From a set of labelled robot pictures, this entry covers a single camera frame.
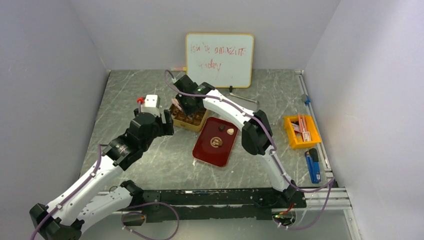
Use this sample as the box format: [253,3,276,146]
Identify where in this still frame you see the whiteboard with yellow frame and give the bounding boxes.
[185,32,255,88]

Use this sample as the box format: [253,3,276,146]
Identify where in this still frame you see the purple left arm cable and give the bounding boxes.
[29,144,181,240]

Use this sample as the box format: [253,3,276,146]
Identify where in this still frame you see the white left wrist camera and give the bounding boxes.
[137,94,161,117]

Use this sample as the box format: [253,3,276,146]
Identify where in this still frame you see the metal tweezers with pink grips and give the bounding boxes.
[171,98,183,112]

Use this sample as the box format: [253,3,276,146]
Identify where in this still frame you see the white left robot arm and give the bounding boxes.
[29,108,174,240]

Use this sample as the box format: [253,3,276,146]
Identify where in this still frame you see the yellow plastic bin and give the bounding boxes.
[283,114,322,149]

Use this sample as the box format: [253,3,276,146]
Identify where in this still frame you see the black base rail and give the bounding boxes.
[123,187,307,223]

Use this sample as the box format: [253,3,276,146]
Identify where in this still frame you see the gold chocolate tin box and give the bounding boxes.
[169,104,209,133]

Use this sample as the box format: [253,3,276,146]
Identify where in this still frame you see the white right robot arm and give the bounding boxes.
[168,74,297,208]

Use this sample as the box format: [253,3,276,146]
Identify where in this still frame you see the red rectangular tray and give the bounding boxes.
[192,117,239,168]

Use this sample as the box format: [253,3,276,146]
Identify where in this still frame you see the beige heart chocolate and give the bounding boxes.
[226,128,235,136]

